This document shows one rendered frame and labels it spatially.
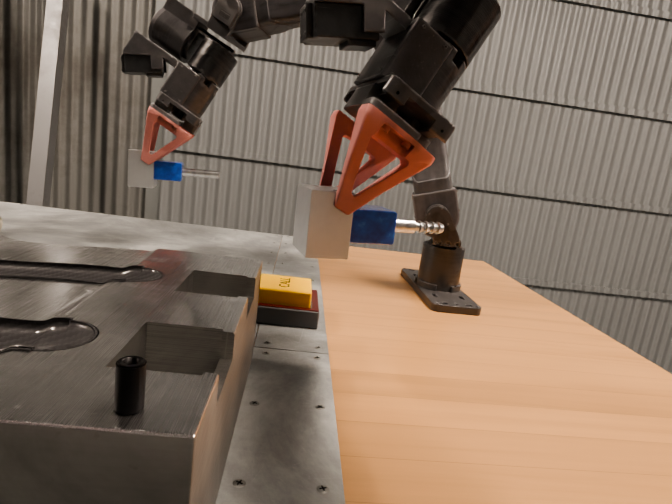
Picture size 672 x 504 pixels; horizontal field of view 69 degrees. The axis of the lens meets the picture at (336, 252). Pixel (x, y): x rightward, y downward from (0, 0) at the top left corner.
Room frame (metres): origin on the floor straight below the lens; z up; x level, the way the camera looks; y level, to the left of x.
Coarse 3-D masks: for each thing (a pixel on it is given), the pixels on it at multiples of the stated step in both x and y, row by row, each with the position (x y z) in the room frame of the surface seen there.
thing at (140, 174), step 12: (132, 156) 0.72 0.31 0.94; (132, 168) 0.72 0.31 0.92; (144, 168) 0.73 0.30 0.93; (156, 168) 0.73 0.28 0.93; (168, 168) 0.74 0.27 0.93; (180, 168) 0.74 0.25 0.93; (132, 180) 0.72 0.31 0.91; (144, 180) 0.73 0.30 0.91; (156, 180) 0.77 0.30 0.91; (168, 180) 0.74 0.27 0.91; (180, 180) 0.74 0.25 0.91
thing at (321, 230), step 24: (312, 192) 0.37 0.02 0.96; (336, 192) 0.38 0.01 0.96; (312, 216) 0.37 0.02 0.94; (336, 216) 0.38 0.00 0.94; (360, 216) 0.39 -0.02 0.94; (384, 216) 0.40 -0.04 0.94; (312, 240) 0.37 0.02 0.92; (336, 240) 0.38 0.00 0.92; (360, 240) 0.39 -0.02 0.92; (384, 240) 0.40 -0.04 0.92
